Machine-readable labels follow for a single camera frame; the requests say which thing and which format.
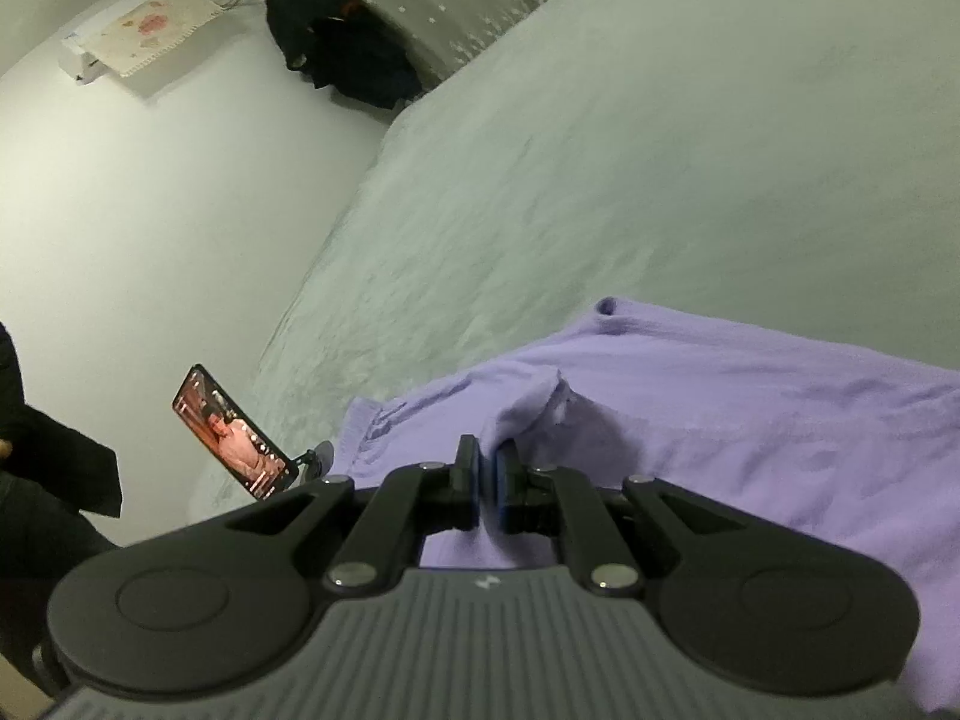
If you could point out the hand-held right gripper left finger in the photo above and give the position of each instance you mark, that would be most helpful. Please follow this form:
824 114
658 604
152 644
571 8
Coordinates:
471 476

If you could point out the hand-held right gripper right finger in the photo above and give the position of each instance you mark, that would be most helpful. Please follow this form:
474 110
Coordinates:
499 484

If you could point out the purple pants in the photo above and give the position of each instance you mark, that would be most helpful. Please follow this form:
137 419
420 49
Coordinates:
750 405

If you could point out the hanging dark clothes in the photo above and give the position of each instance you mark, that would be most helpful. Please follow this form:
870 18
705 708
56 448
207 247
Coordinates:
345 52

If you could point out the phone holder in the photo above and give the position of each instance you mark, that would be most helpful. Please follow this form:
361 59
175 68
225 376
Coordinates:
319 457

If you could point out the smartphone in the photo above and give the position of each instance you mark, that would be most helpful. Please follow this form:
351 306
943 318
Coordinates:
232 435

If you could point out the person's black clothing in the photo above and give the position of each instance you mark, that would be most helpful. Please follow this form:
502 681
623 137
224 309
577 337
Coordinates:
45 465

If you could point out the grey star-patterned curtain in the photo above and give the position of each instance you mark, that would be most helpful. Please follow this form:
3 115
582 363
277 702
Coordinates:
450 0

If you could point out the covered wall air conditioner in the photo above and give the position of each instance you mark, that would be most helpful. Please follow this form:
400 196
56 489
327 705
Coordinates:
135 30

